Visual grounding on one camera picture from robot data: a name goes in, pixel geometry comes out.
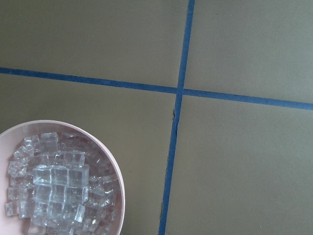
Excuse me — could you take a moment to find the pink bowl of ice cubes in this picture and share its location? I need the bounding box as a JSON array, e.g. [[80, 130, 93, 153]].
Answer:
[[0, 120, 125, 235]]

